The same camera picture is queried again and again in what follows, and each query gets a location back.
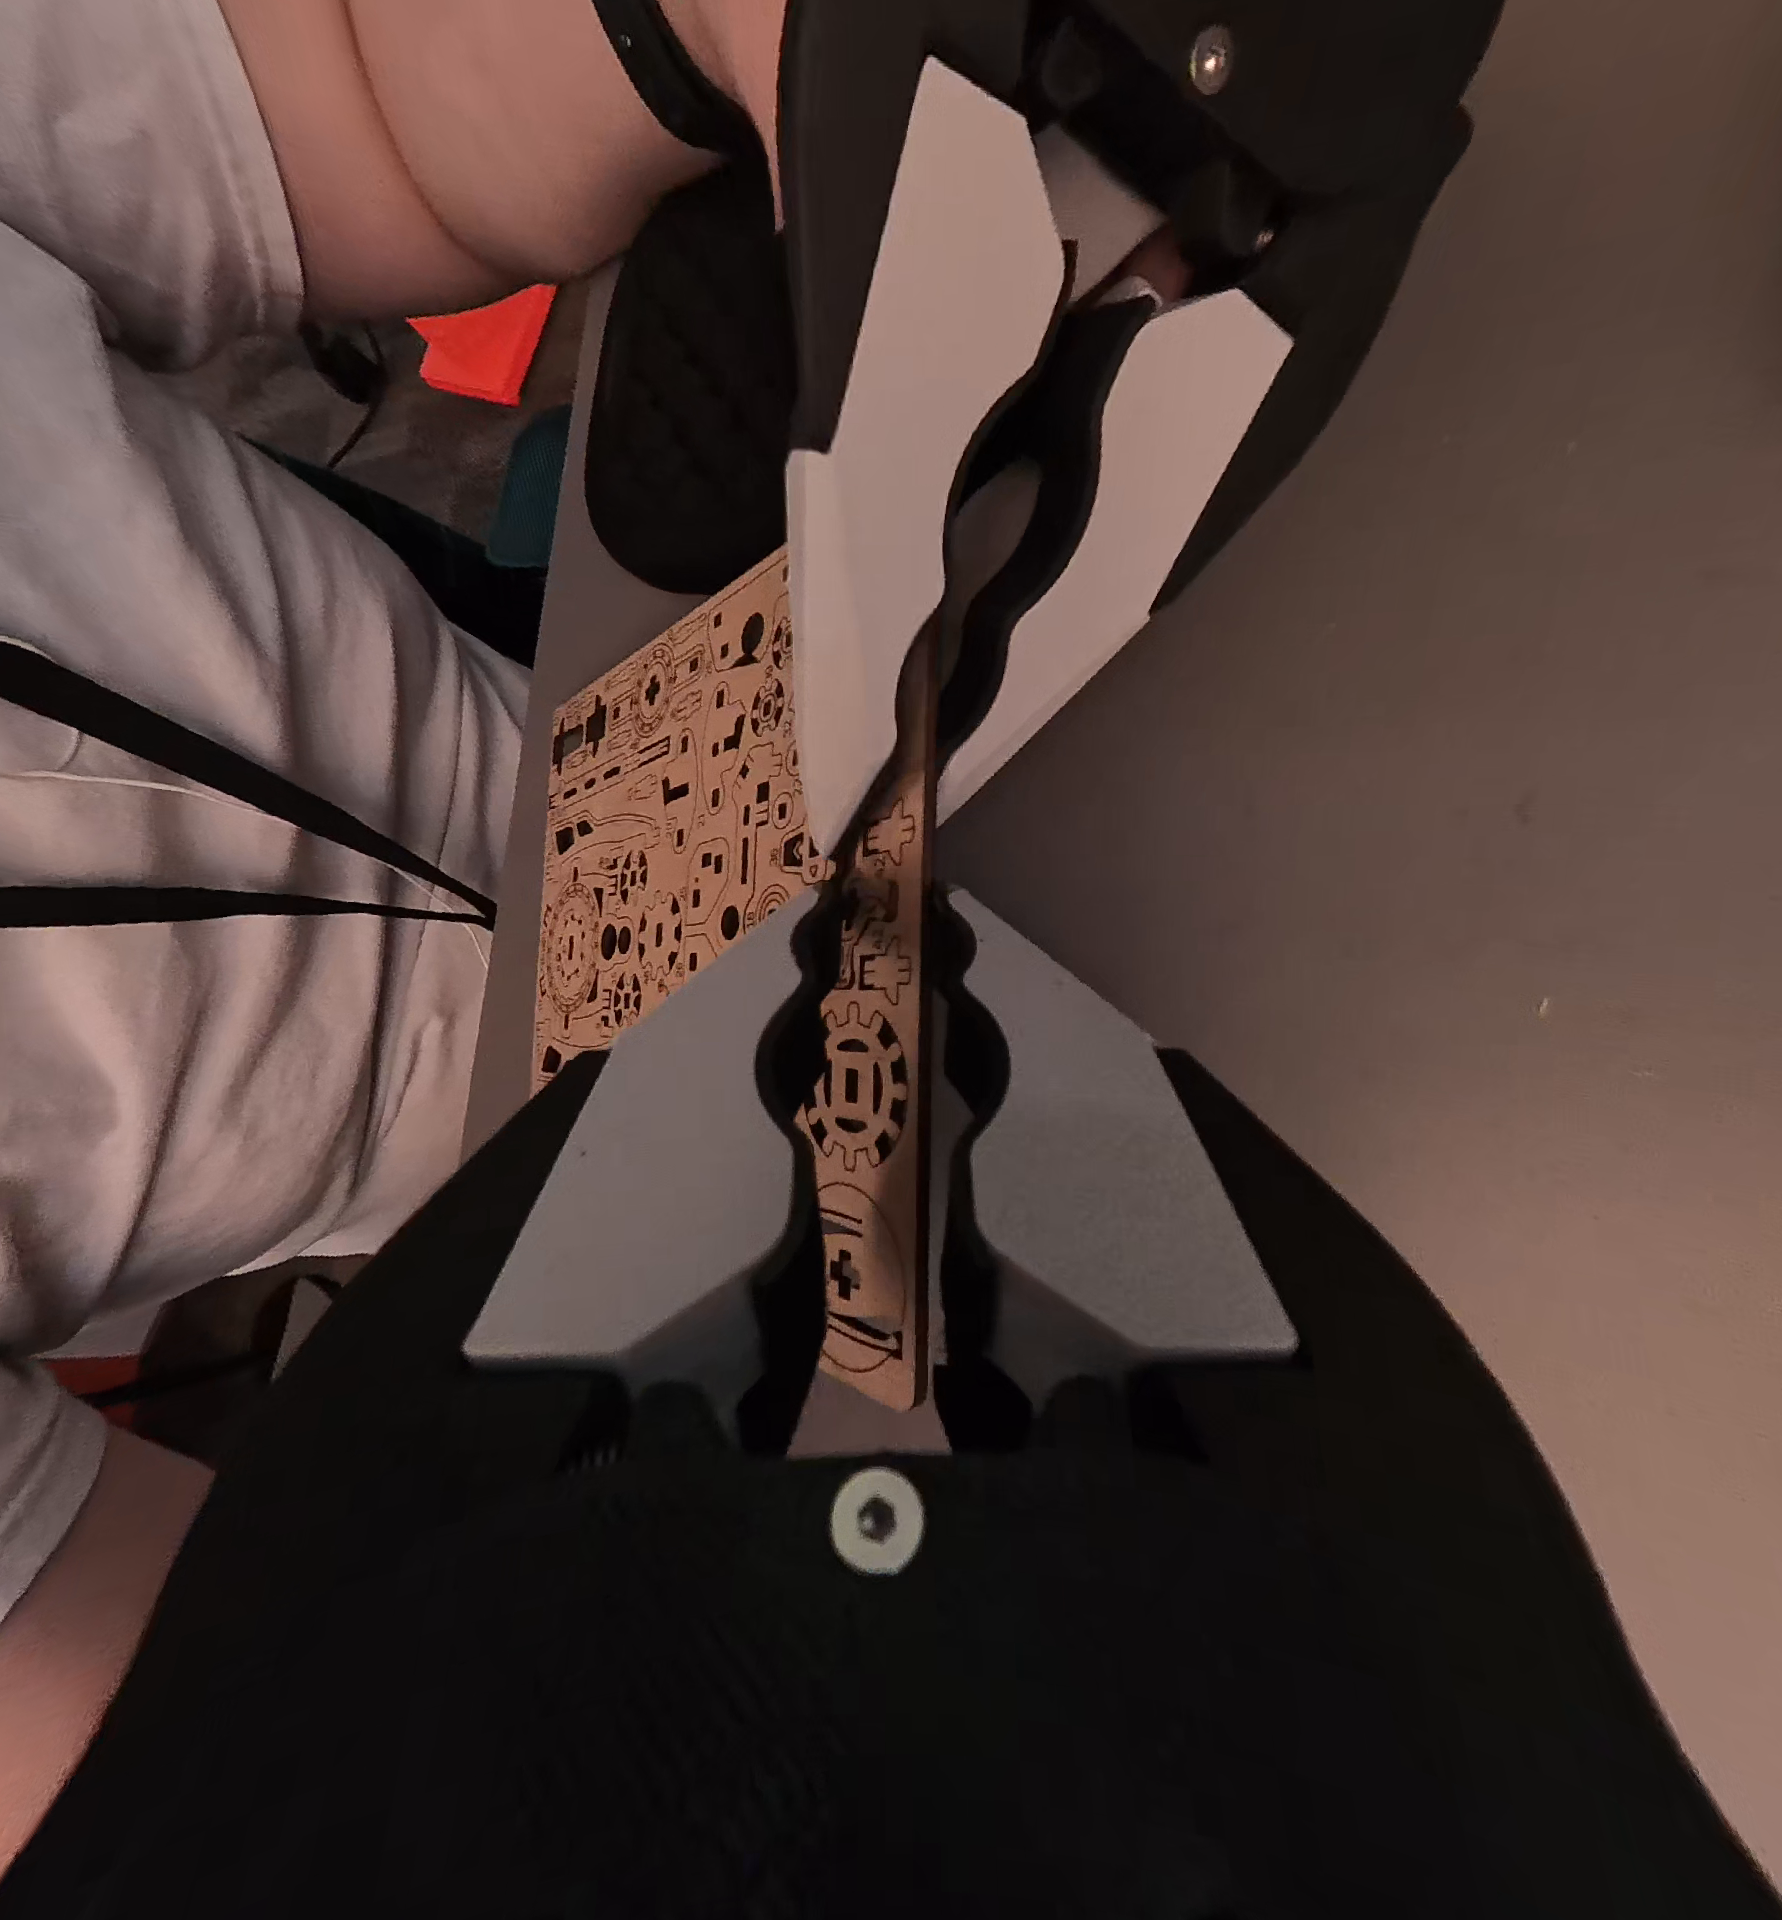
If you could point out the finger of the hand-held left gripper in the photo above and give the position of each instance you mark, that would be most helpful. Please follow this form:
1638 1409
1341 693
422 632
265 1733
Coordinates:
921 374
1190 420

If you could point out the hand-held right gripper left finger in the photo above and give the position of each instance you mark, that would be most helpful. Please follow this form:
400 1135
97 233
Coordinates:
636 1199

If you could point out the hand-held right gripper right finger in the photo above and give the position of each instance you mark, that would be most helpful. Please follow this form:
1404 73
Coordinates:
1116 1199

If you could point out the laser-cut wooden parts sheet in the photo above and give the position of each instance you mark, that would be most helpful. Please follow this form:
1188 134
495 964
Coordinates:
681 778

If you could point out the person's left forearm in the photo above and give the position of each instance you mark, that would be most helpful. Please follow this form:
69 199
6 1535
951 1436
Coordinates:
502 134

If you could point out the person's right forearm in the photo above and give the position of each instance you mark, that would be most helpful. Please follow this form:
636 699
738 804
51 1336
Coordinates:
21 1770

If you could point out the black ribbed wrist pad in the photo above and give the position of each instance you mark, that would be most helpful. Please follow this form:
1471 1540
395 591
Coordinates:
696 420

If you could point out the black wristband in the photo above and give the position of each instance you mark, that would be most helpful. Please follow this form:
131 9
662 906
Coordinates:
674 74

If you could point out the orange red plastic object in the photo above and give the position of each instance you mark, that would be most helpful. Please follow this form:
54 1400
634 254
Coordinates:
480 343

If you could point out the person's white shirt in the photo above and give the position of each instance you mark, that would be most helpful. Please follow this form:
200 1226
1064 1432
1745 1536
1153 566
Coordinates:
155 976

